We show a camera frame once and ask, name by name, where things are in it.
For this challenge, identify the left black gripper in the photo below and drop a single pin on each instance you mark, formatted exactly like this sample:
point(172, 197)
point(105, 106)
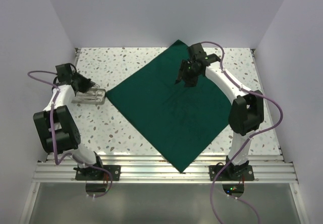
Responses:
point(88, 84)

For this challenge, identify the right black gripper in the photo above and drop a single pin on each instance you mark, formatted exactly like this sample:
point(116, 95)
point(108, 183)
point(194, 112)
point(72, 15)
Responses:
point(190, 82)

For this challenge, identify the steel surgical scissors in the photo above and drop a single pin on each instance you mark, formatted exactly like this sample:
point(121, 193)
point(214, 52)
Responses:
point(92, 95)

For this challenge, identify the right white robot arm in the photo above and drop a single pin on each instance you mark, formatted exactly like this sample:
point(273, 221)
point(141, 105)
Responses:
point(247, 108)

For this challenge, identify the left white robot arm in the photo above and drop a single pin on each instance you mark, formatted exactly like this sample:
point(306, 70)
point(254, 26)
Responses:
point(57, 130)

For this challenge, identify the green surgical drape cloth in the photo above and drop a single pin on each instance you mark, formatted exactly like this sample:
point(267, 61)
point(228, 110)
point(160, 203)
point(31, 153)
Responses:
point(180, 122)

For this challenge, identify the steel instrument tray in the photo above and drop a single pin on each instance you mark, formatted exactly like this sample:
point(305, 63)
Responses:
point(77, 100)

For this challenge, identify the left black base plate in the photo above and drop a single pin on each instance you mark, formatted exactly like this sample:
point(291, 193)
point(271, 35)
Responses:
point(111, 172)

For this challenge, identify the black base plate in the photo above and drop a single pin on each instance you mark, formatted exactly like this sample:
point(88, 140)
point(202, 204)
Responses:
point(242, 172)
point(111, 172)

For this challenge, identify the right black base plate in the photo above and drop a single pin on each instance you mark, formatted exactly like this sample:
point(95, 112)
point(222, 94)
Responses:
point(242, 172)

